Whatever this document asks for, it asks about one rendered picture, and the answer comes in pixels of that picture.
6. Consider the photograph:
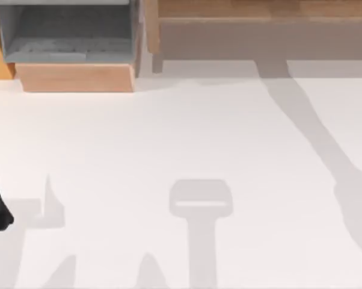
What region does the pale wooden drawer front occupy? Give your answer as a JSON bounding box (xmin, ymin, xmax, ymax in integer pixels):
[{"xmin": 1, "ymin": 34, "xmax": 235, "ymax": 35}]
[{"xmin": 14, "ymin": 62, "xmax": 135, "ymax": 93}]

